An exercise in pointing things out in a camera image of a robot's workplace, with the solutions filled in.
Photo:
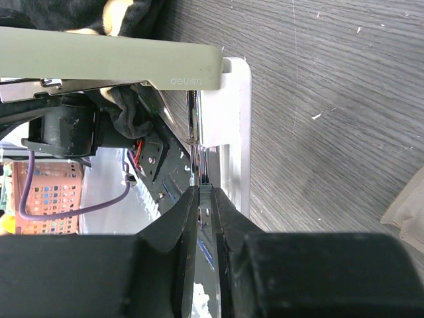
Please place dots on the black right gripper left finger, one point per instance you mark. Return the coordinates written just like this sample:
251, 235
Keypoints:
149, 274

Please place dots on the red white staple box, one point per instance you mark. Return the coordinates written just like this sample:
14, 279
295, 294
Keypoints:
406, 212

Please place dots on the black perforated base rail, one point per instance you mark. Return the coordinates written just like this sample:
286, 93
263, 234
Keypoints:
138, 122

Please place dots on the silver staple strips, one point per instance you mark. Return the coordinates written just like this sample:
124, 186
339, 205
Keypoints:
204, 217

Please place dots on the black floral cushion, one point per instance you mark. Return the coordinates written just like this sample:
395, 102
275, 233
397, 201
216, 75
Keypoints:
133, 19

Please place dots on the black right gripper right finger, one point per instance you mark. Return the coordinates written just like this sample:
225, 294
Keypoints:
262, 274

